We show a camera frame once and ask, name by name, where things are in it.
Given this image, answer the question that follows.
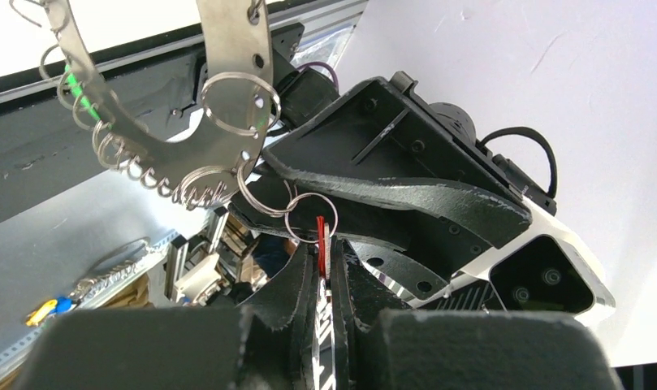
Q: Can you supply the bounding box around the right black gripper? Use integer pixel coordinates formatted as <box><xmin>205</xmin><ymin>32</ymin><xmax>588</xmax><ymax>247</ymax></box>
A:
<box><xmin>230</xmin><ymin>71</ymin><xmax>557</xmax><ymax>301</ymax></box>

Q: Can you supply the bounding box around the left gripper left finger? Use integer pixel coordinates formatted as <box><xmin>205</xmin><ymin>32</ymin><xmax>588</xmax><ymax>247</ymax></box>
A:
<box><xmin>15</xmin><ymin>245</ymin><xmax>318</xmax><ymax>389</ymax></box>

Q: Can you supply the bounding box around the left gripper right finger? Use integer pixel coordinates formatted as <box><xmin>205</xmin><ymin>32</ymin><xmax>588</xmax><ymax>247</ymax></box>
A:
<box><xmin>331</xmin><ymin>240</ymin><xmax>621</xmax><ymax>389</ymax></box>

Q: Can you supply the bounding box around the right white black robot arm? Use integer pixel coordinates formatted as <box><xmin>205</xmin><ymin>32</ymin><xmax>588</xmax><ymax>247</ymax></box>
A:
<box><xmin>231</xmin><ymin>60</ymin><xmax>558</xmax><ymax>297</ymax></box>

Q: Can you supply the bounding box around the aluminium frame rail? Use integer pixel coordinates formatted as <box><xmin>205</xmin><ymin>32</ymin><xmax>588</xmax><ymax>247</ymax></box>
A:
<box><xmin>0</xmin><ymin>228</ymin><xmax>238</xmax><ymax>378</ymax></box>

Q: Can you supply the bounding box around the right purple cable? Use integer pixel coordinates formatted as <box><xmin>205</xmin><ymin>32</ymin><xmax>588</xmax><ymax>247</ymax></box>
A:
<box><xmin>296</xmin><ymin>60</ymin><xmax>341</xmax><ymax>90</ymax></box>

